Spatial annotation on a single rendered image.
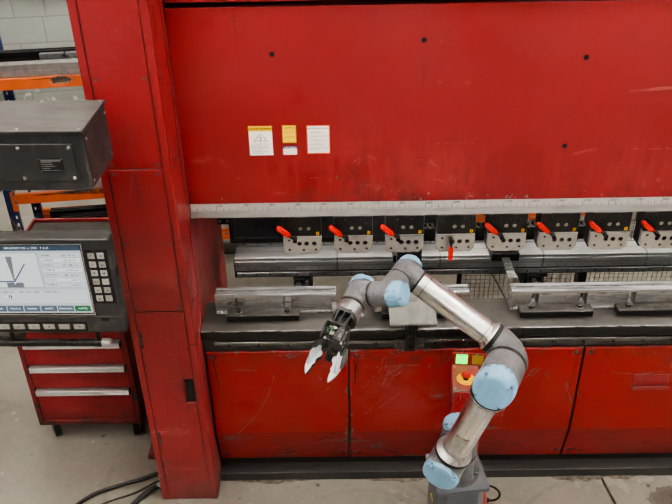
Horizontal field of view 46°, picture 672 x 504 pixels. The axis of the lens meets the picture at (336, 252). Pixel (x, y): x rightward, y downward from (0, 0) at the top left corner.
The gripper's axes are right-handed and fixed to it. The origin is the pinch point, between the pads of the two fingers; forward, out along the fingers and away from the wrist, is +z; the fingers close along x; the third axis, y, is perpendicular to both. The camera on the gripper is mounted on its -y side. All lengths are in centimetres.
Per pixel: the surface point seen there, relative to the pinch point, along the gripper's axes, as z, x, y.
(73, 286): -9, -87, -16
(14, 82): -159, -243, -83
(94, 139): -34, -88, 26
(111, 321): -10, -76, -28
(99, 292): -11, -79, -17
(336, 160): -97, -33, -11
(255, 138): -88, -62, -4
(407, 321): -74, 9, -58
